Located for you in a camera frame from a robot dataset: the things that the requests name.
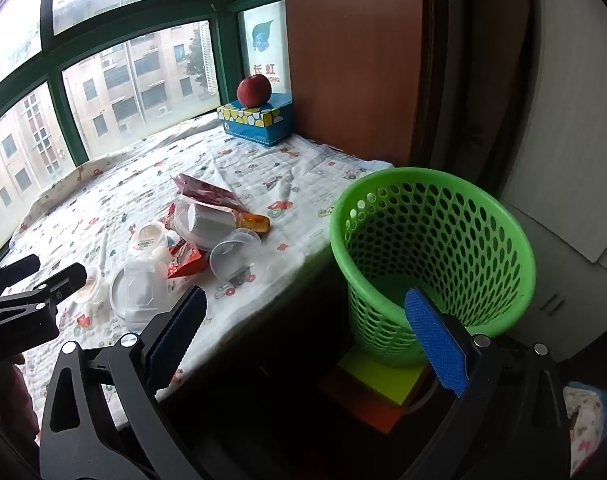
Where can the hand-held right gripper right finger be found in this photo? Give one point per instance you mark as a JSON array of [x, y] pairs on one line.
[[436, 345]]

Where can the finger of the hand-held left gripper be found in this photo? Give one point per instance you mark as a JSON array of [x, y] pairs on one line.
[[66, 281], [18, 266]]

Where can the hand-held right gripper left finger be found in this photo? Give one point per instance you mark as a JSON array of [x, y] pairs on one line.
[[181, 330]]

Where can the clear cup with printed label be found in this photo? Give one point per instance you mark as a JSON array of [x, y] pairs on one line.
[[148, 239]]

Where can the pink foil snack wrapper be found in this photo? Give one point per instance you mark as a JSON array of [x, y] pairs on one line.
[[203, 191]]

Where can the green mesh plastic basket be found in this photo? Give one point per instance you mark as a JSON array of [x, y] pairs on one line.
[[339, 230]]

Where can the person's left forearm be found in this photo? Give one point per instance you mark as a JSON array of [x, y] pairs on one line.
[[11, 400]]

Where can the small clear cup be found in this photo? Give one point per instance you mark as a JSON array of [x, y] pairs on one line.
[[92, 287]]

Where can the clear plastic lidded container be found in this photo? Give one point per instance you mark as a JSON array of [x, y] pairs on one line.
[[138, 295]]

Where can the yellow-green foam mat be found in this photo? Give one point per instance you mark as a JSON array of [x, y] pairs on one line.
[[383, 377]]

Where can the red orange snack wrapper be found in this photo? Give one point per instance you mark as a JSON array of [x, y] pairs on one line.
[[183, 262]]

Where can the clear plastic cup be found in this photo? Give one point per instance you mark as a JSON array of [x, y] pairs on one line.
[[233, 250]]

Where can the white printed blanket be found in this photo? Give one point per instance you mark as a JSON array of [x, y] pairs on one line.
[[133, 175]]

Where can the orange sauce packet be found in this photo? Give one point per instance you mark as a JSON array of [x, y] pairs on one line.
[[256, 222]]

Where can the floral cloth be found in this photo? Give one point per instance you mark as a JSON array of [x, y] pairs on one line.
[[591, 425]]

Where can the blue patterned tissue box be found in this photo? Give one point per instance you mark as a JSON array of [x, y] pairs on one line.
[[256, 127]]

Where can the beige apartment building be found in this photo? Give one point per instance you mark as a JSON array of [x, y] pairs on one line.
[[133, 75]]

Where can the red apple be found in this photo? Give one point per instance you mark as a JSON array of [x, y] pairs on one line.
[[253, 91]]

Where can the white cabinet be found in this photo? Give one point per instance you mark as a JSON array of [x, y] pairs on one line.
[[573, 135]]

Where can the brown wooden cabinet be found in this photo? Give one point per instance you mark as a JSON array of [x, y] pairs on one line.
[[353, 60]]

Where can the window sticker with blue figure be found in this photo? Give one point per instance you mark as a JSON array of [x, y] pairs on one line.
[[263, 35]]

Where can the green window frame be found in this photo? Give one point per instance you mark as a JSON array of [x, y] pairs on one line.
[[227, 60]]

